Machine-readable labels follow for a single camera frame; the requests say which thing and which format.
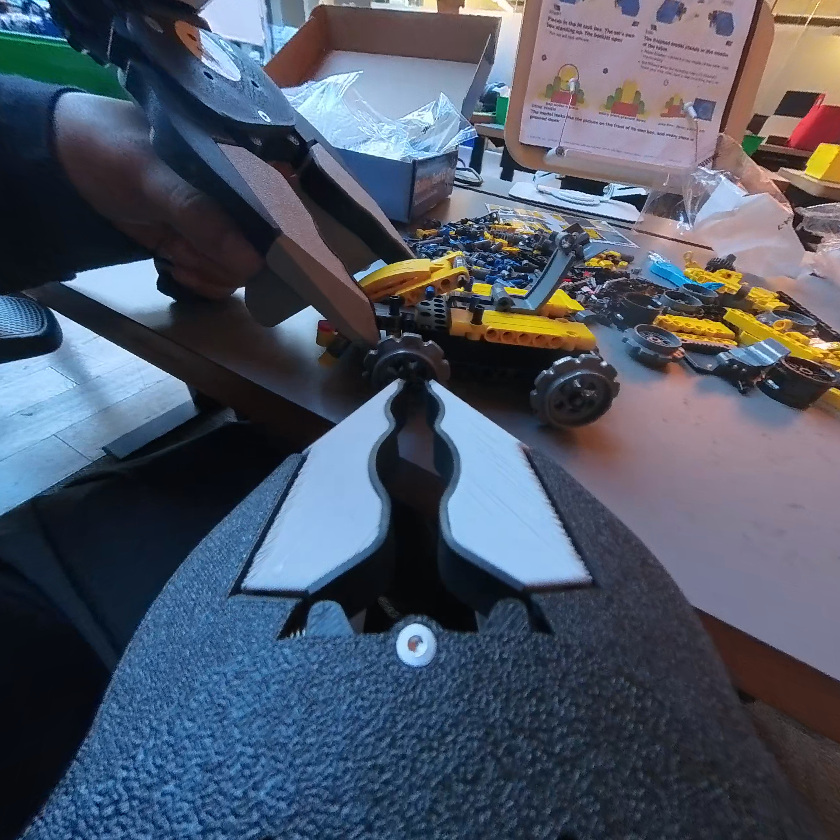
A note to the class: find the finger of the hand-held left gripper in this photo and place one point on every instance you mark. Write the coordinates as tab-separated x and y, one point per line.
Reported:
354	216
308	262

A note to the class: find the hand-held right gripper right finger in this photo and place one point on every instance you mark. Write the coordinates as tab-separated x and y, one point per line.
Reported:
512	518

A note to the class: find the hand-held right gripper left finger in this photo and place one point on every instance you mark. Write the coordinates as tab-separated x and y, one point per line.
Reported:
321	518

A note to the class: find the yellow toy brick car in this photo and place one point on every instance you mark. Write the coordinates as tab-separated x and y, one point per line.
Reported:
512	328

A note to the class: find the person's left forearm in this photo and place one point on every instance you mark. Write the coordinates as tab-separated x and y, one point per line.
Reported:
33	197

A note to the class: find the grey desk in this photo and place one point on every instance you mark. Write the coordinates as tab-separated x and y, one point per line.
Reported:
656	492

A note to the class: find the printed task sheet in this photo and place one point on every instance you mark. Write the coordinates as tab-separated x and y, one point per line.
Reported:
630	65

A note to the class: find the person's left hand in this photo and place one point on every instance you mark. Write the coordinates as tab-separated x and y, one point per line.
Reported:
131	184

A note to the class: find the blue cardboard kit box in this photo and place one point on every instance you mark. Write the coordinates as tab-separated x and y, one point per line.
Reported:
426	184

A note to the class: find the clear plastic packing bags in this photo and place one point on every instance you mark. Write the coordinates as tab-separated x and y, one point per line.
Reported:
367	118

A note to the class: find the green storage bin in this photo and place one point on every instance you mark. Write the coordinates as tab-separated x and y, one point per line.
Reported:
52	65

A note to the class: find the pile of small brick parts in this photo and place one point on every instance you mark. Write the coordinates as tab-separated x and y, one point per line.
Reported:
499	249

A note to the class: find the sticker sheet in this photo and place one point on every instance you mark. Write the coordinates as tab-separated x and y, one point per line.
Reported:
564	223

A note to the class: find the clear stand base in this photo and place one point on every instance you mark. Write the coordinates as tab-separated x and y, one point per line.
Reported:
577	197

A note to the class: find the grey toothed wheel hub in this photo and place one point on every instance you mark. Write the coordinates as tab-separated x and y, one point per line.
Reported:
680	302
795	321
703	294
654	344

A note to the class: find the black toy tyre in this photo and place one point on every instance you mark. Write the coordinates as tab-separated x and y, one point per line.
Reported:
640	308
797	380

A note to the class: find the person's dark trousers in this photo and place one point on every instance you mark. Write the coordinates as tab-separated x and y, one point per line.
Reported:
65	590

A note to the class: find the grey black panel brick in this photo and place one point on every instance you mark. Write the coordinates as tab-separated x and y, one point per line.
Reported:
748	361

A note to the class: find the blue brick separator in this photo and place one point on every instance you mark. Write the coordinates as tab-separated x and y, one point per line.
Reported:
669	272

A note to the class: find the pile of yellow beams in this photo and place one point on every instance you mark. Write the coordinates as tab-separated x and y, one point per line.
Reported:
741	321

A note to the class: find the crumpled plastic bag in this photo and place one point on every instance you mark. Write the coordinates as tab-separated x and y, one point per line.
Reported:
735	216

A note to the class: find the wooden display board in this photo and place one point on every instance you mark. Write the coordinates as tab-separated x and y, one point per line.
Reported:
748	98

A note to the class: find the clear plastic bag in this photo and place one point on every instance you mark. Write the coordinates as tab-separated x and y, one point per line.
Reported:
820	243

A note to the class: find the yellow storage box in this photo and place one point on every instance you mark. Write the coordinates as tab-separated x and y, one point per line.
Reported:
823	163

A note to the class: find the red storage box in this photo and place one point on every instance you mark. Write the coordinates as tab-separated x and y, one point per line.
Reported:
817	121

